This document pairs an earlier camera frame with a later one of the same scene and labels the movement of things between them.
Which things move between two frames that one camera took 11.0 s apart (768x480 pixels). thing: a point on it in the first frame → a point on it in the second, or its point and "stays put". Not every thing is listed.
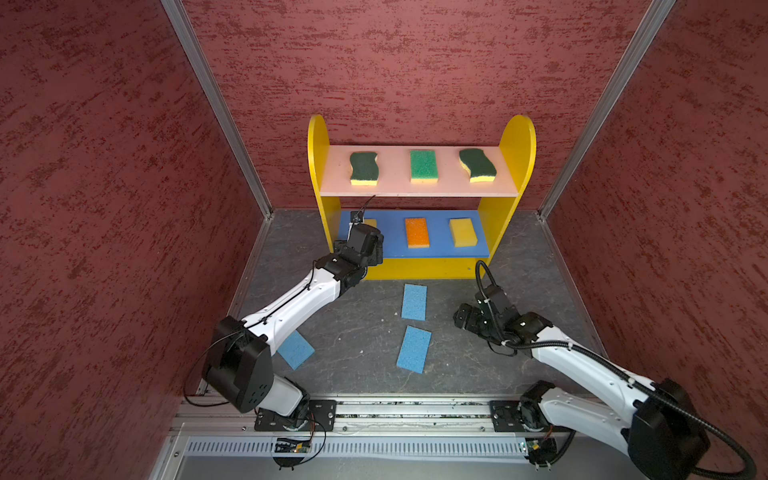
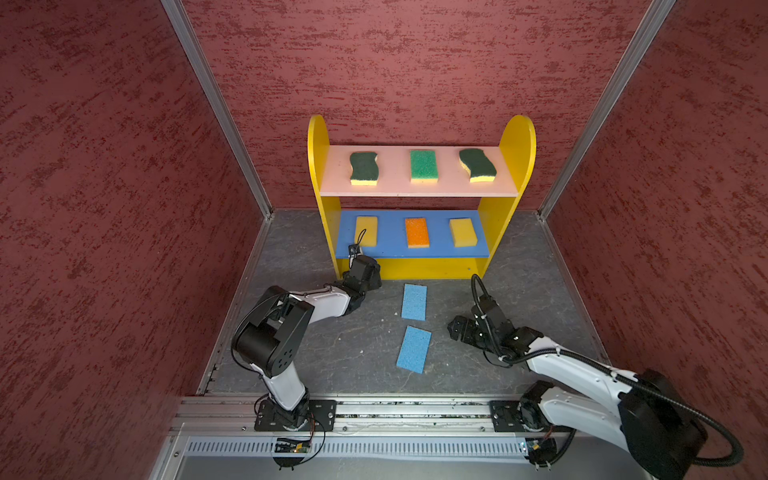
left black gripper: [375, 258] → [375, 281]
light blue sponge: [414, 302] stays put
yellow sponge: [463, 232] stays put
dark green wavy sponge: [365, 170] stays put
